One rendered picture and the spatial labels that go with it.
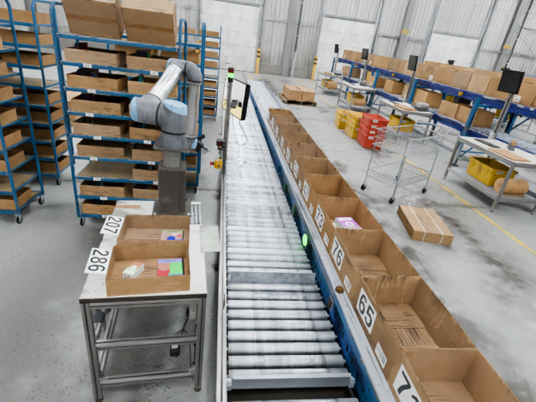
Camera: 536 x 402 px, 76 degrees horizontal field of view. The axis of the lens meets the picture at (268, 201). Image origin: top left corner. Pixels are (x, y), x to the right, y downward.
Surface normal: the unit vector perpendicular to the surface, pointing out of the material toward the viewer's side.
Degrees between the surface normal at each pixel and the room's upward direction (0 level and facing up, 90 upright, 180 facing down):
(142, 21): 123
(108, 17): 118
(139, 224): 89
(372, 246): 90
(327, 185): 89
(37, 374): 0
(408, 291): 90
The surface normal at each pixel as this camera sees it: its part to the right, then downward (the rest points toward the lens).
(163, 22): 0.03, 0.86
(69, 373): 0.12, -0.89
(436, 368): 0.11, 0.44
